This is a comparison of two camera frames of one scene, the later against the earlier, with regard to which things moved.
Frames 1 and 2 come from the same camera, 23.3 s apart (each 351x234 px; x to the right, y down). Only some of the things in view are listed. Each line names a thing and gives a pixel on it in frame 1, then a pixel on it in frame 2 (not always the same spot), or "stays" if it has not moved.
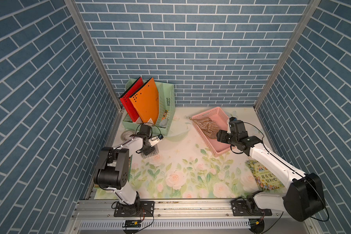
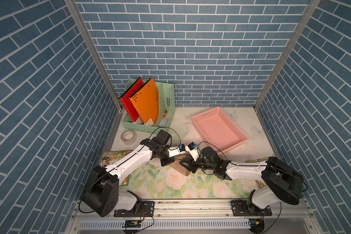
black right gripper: (221, 135) to (191, 164)
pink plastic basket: (209, 123) stays
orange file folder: (146, 102) stays
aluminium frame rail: (174, 210) stays
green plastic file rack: (165, 122) stays
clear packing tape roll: (126, 135) stays
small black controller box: (132, 224) stays
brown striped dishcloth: (206, 126) to (176, 164)
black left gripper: (147, 151) to (164, 162)
